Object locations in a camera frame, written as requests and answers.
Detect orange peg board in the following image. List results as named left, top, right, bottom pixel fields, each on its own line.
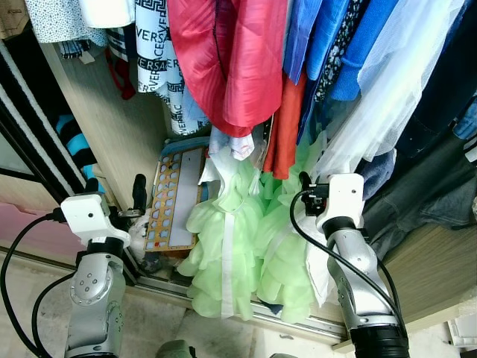
left=144, top=145, right=209, bottom=253

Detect blue black striped garment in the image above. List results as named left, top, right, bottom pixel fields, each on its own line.
left=56, top=112, right=105, bottom=195

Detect orange red garment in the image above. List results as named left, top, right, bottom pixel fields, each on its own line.
left=262, top=75, right=308, bottom=180

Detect wooden wardrobe divider panel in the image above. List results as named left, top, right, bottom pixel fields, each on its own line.
left=37, top=41, right=176, bottom=217

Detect grey blue cloth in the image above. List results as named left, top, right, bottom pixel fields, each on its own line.
left=358, top=149, right=396, bottom=198

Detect white crumpled garment hem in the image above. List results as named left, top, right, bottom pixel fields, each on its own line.
left=201, top=127, right=262, bottom=187

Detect sliding wardrobe door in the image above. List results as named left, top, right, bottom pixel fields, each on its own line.
left=0, top=30, right=142, bottom=288

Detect denim blue garment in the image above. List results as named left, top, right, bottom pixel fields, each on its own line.
left=451, top=97, right=477, bottom=142

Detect light green ruffled dress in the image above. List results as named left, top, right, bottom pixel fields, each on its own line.
left=177, top=127, right=336, bottom=323

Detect grey trousers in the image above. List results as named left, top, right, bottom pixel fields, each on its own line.
left=361, top=134, right=477, bottom=262

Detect white black lettered garment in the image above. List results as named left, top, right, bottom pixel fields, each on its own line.
left=104, top=0, right=209, bottom=136

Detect wooden wardrobe side panel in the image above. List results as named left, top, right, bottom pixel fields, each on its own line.
left=332, top=224, right=477, bottom=351

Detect dark navy garment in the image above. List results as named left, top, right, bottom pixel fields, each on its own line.
left=395, top=0, right=477, bottom=161

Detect grey robot left knee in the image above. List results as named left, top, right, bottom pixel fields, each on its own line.
left=157, top=339, right=196, bottom=358

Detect light blue shirt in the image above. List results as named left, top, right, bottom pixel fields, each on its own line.
left=282, top=0, right=325, bottom=84

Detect white sheer garment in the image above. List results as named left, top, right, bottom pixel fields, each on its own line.
left=309, top=0, right=467, bottom=180

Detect red satin garment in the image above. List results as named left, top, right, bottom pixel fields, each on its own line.
left=165, top=0, right=290, bottom=139

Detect white plastic object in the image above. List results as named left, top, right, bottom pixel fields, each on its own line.
left=447, top=313, right=477, bottom=351

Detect black white floral garment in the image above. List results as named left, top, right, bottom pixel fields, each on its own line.
left=313, top=0, right=370, bottom=101

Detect blue knit garment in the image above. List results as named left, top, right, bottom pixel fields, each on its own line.
left=302, top=0, right=407, bottom=101

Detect white dotted garment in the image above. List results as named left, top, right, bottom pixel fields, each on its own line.
left=25, top=0, right=109, bottom=47

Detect plain white garment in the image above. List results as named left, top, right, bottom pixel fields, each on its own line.
left=78, top=0, right=136, bottom=29

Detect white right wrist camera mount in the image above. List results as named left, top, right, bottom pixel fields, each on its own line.
left=317, top=174, right=366, bottom=224

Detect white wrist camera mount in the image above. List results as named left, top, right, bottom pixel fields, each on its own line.
left=317, top=174, right=366, bottom=224
left=61, top=192, right=131, bottom=247

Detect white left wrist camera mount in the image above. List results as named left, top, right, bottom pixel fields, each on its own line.
left=61, top=192, right=131, bottom=247

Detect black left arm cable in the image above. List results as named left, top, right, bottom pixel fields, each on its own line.
left=0, top=211, right=66, bottom=357
left=31, top=273, right=77, bottom=358

